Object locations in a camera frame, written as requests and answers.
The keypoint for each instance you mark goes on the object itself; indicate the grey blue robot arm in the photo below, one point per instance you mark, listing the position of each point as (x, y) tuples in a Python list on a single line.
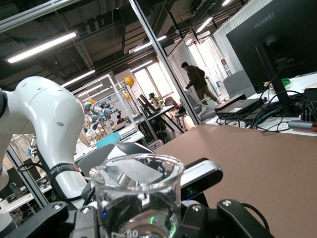
[(99, 110)]

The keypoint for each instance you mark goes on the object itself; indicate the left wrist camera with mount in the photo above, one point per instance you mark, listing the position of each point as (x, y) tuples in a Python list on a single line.
[(203, 176)]

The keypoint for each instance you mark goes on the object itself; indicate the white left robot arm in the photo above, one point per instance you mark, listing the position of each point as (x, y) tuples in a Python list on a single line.
[(49, 111)]

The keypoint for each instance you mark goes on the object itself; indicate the grey office chair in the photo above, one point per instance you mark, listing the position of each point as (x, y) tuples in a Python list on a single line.
[(192, 100)]

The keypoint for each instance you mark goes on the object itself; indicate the green toy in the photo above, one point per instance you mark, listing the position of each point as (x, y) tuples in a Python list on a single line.
[(287, 81)]

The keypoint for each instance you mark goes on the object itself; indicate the silver hub with orange end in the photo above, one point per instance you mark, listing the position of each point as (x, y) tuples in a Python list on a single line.
[(301, 126)]

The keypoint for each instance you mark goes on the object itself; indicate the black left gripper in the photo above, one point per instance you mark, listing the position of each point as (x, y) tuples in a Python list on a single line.
[(198, 199)]

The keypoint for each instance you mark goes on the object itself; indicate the black power adapter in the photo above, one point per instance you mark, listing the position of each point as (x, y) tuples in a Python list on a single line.
[(309, 99)]

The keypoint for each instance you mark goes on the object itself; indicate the black Huawei monitor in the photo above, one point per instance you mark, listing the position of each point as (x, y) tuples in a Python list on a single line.
[(284, 37)]

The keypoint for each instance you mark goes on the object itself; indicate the clear glass beaker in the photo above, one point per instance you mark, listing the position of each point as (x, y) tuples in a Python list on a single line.
[(138, 198)]

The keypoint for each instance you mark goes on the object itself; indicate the grey chair back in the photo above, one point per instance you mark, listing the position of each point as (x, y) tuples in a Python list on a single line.
[(94, 156)]

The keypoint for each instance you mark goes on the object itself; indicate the aluminium frame post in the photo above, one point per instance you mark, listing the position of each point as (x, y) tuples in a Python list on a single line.
[(158, 44), (29, 178)]

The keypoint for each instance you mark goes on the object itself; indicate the large yellow hard hat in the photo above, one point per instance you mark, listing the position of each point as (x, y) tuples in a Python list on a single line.
[(129, 81)]

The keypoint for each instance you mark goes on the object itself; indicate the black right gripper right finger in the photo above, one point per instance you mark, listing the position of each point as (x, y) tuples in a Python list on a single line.
[(223, 223)]

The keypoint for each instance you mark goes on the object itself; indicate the teal box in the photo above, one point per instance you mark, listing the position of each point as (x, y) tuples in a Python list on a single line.
[(109, 140)]

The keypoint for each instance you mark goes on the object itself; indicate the long ceiling light strip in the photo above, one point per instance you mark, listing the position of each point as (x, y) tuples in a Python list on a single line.
[(149, 43), (141, 66), (42, 47), (78, 78)]

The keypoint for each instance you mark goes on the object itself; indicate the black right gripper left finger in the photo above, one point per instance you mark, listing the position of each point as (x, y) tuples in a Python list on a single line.
[(81, 223)]

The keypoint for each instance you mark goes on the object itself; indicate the brown table mat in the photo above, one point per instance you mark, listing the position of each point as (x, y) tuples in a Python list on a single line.
[(247, 161)]

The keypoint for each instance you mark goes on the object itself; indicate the small yellow hard hat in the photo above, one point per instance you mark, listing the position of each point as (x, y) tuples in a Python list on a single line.
[(128, 96)]

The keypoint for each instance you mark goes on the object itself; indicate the seated dark-haired person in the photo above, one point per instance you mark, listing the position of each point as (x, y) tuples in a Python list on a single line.
[(120, 120)]

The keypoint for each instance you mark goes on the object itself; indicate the flat black device box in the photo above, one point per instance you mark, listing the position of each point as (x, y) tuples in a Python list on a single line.
[(232, 104)]

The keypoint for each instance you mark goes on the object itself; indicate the person in olive hoodie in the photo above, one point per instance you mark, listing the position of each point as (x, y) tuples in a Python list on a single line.
[(196, 77)]

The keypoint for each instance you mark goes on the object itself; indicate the red white printed box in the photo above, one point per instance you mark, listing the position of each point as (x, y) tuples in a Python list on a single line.
[(156, 145)]

